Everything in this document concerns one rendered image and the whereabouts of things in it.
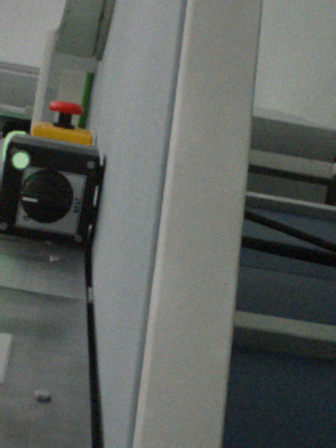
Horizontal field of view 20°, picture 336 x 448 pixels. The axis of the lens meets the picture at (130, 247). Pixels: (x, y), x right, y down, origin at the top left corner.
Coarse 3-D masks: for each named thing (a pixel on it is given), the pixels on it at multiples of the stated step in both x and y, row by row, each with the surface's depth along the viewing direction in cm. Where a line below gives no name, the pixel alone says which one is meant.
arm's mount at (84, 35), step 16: (80, 0) 128; (96, 0) 128; (112, 0) 127; (64, 16) 132; (80, 16) 132; (96, 16) 131; (64, 32) 136; (80, 32) 136; (96, 32) 135; (64, 48) 141; (80, 48) 140; (96, 48) 140
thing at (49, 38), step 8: (48, 32) 155; (48, 40) 154; (48, 48) 154; (48, 56) 155; (48, 64) 156; (40, 72) 155; (48, 72) 156; (40, 80) 155; (40, 88) 155; (40, 96) 156; (40, 104) 156; (40, 112) 157; (40, 120) 157
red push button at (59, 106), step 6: (54, 102) 110; (60, 102) 110; (66, 102) 110; (54, 108) 109; (60, 108) 109; (66, 108) 109; (72, 108) 109; (78, 108) 110; (60, 114) 111; (66, 114) 110; (72, 114) 109; (78, 114) 110; (60, 120) 111; (66, 120) 110
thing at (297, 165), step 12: (252, 156) 207; (264, 156) 207; (276, 156) 208; (288, 156) 208; (252, 168) 208; (264, 168) 207; (276, 168) 207; (288, 168) 207; (300, 168) 208; (312, 168) 208; (324, 168) 209; (300, 180) 210; (312, 180) 210; (324, 180) 209
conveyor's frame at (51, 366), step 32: (0, 160) 127; (0, 256) 74; (32, 256) 76; (64, 256) 78; (0, 288) 65; (32, 288) 66; (64, 288) 68; (0, 320) 58; (32, 320) 59; (64, 320) 60; (0, 352) 52; (32, 352) 53; (64, 352) 54; (0, 384) 47; (32, 384) 48; (64, 384) 49; (0, 416) 43; (32, 416) 44; (64, 416) 45
